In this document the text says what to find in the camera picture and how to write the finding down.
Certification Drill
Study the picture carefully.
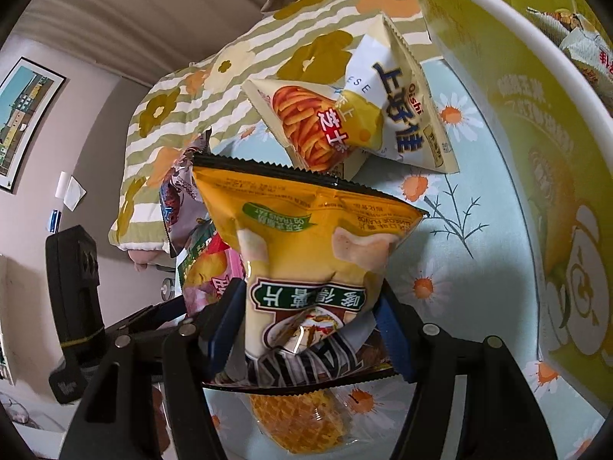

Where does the pink striped snack bag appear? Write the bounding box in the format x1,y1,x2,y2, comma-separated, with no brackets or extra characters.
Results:
177,221,244,317

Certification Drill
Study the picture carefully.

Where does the white orange triangular snack bag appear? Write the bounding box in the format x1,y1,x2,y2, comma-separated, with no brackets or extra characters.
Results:
242,13,459,179

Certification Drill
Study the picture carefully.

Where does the framed wall picture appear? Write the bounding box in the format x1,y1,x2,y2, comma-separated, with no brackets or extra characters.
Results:
0,57,66,193

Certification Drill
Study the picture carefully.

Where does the white grey snack bag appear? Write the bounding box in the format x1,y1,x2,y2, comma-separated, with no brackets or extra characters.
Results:
526,7,612,103

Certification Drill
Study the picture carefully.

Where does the green cardboard box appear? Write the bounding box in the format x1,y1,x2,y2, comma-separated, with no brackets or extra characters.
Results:
419,0,612,413

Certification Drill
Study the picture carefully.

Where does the floral striped blanket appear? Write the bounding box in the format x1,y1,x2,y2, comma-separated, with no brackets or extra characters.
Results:
108,0,439,251

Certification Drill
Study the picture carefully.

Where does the clear bag orange waffle snack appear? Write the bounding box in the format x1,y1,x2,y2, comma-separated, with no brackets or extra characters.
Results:
249,391,347,455

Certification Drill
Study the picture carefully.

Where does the beige curtain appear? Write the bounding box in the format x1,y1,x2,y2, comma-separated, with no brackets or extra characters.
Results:
11,0,297,84

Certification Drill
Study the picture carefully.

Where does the yellow potato chip bag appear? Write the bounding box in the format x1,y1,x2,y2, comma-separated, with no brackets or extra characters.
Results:
191,153,430,396

